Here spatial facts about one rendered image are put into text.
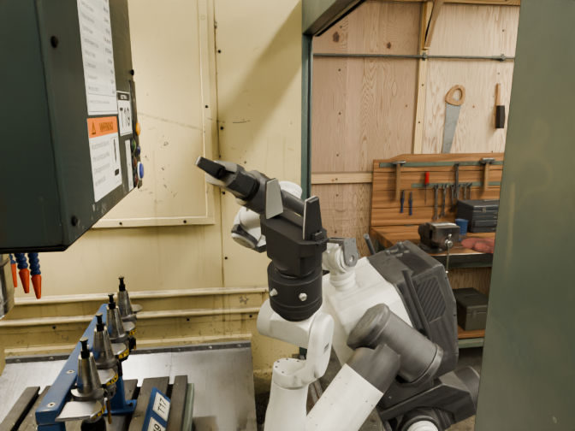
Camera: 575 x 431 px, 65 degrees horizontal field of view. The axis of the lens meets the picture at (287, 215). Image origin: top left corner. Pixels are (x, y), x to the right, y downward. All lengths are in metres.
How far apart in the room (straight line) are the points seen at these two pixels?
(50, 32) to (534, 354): 0.55
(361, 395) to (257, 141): 1.00
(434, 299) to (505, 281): 0.61
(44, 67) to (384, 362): 0.71
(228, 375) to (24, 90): 1.42
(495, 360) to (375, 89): 3.06
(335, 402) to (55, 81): 0.69
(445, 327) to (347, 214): 2.46
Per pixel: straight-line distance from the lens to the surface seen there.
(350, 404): 0.91
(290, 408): 0.84
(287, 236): 0.66
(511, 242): 0.49
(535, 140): 0.46
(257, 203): 1.02
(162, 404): 1.44
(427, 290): 1.08
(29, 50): 0.53
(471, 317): 3.48
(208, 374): 1.79
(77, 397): 1.01
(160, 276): 1.75
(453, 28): 3.75
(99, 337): 1.08
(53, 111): 0.52
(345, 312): 1.02
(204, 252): 1.70
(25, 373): 1.96
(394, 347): 0.91
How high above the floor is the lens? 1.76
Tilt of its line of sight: 13 degrees down
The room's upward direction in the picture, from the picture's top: straight up
